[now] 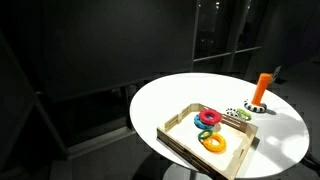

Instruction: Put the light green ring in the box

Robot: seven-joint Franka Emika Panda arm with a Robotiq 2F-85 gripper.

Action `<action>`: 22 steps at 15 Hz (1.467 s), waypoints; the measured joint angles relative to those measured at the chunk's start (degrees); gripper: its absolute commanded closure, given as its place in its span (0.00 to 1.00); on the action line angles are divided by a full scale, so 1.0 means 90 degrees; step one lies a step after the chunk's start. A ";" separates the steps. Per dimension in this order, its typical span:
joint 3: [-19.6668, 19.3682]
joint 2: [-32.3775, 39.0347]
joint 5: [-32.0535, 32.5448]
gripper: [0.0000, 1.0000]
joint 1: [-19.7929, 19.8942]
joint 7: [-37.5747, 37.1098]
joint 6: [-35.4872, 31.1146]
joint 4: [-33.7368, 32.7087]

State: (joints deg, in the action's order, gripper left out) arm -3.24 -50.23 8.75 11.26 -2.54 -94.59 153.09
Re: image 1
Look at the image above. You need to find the wooden slatted tray box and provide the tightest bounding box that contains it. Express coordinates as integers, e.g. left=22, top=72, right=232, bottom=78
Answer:
left=157, top=103, right=258, bottom=180

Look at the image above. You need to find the round white table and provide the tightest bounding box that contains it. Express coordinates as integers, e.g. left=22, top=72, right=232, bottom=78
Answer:
left=130, top=73, right=310, bottom=180

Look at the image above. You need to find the blue plastic ring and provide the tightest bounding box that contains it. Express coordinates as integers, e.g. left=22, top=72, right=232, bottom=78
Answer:
left=193, top=114, right=214, bottom=131

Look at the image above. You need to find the red plastic ring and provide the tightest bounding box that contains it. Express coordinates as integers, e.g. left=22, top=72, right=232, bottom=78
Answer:
left=198, top=108, right=223, bottom=126

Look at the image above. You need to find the dark green toothed ring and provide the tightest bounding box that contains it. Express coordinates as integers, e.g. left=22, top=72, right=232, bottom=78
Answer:
left=197, top=129, right=214, bottom=142

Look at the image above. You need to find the orange-yellow plastic ring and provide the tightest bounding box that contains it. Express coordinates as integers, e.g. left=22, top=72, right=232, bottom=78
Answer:
left=202, top=132, right=227, bottom=154

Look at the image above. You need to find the orange stacking post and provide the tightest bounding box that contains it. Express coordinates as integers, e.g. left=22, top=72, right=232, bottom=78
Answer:
left=251, top=73, right=272, bottom=105

